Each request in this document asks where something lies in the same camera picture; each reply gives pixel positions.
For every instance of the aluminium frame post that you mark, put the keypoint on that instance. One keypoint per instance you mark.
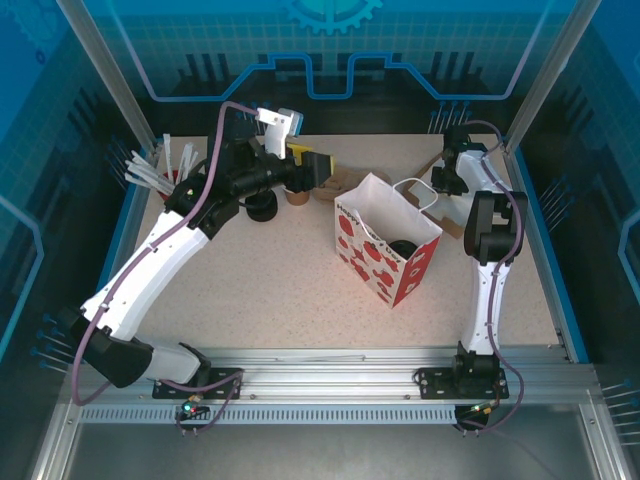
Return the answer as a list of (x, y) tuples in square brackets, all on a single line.
[(107, 65), (550, 70)]

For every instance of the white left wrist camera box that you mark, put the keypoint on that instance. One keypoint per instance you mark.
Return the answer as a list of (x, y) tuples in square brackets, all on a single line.
[(277, 132)]

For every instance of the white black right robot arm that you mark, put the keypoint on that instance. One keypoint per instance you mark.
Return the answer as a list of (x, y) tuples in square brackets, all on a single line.
[(487, 300)]

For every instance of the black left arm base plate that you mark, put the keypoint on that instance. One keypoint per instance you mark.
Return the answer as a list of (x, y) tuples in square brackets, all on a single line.
[(225, 382)]

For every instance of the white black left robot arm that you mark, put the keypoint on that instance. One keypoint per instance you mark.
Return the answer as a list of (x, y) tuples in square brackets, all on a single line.
[(150, 270)]

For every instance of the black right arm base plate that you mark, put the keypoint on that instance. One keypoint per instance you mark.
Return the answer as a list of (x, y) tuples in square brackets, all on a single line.
[(435, 382)]

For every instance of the red white paper bag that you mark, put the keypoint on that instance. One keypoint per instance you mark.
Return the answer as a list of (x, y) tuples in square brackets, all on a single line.
[(380, 270)]

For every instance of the white paper napkin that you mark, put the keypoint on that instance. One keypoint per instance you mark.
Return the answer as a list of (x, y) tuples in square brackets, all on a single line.
[(450, 207)]

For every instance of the small LED circuit board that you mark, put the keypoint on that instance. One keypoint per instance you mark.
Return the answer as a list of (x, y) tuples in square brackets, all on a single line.
[(192, 407), (482, 409)]

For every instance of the brown paper cup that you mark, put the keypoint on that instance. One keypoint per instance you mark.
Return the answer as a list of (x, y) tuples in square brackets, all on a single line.
[(298, 197)]

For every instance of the brown cardboard napkin tray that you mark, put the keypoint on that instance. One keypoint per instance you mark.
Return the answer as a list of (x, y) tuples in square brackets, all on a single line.
[(452, 227)]

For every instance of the aluminium mounting rail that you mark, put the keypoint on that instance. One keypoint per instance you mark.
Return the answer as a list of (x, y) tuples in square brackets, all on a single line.
[(325, 380)]

